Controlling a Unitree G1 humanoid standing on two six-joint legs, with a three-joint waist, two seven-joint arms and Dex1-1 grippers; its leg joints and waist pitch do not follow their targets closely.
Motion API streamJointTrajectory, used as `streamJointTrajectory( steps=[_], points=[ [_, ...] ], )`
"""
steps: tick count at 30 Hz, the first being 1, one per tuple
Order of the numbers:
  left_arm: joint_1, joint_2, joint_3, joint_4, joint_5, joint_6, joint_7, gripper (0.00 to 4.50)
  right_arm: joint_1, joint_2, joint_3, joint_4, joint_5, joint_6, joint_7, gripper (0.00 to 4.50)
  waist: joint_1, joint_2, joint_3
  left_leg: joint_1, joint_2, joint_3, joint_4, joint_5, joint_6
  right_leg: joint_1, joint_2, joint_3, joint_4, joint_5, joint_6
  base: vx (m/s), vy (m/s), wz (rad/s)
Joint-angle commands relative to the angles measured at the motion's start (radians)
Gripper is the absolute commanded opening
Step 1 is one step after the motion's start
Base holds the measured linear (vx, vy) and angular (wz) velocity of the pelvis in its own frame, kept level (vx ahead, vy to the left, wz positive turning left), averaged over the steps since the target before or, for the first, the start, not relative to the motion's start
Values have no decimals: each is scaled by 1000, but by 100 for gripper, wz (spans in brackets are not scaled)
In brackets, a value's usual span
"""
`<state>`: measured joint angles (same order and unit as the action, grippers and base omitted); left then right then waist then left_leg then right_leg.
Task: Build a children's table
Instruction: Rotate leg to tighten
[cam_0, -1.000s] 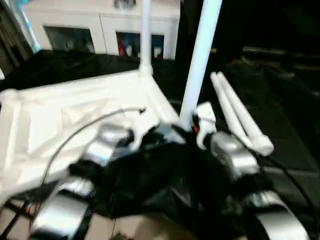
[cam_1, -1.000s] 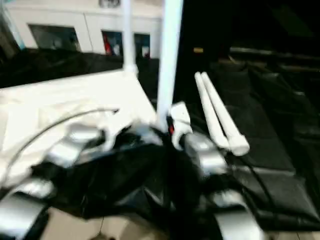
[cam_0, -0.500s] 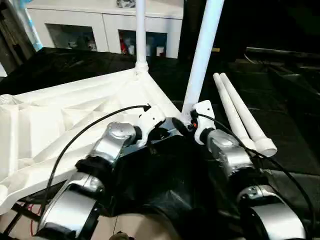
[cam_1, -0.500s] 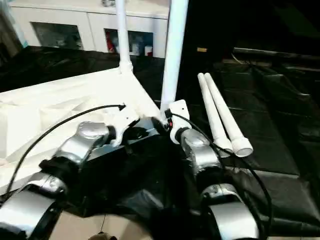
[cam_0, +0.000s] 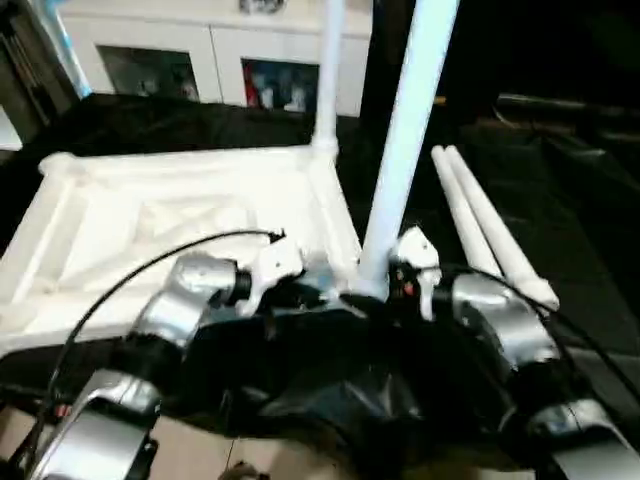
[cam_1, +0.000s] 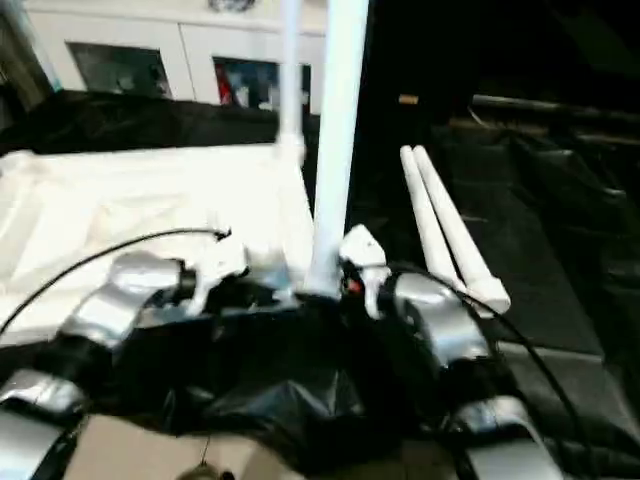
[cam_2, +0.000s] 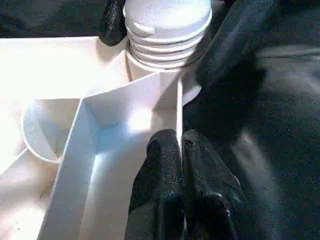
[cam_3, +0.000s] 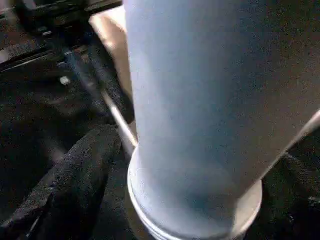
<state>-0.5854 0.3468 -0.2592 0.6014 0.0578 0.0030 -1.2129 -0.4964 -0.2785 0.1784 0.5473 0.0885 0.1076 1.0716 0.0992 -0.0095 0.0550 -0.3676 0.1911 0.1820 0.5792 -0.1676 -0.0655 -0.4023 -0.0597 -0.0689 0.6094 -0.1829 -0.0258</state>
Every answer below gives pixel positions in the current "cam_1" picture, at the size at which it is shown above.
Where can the white plastic table leg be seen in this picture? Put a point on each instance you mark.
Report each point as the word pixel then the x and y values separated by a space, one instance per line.
pixel 290 75
pixel 447 210
pixel 417 200
pixel 337 150

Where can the white plastic table top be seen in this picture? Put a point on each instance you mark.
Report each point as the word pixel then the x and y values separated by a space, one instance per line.
pixel 125 190

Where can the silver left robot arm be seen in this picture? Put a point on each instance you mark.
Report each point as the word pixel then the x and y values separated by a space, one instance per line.
pixel 100 300

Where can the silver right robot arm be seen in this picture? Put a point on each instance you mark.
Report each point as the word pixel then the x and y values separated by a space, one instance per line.
pixel 440 310

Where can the dark grey robot foot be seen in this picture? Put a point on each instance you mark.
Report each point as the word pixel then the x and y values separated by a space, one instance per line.
pixel 202 472

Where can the small tan label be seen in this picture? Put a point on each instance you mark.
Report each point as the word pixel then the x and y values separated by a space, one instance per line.
pixel 408 99

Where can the black plastic mat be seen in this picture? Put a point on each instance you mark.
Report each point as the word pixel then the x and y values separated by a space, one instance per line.
pixel 550 225

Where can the red packet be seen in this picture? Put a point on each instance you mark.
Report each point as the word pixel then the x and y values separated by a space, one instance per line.
pixel 225 87

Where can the long black bar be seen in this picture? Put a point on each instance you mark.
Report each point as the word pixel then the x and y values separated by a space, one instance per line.
pixel 560 106

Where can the white cabinet with glass doors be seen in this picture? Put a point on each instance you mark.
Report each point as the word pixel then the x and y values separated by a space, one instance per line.
pixel 150 35

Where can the black white patterned ornament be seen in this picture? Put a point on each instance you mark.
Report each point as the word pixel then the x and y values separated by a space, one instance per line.
pixel 231 4

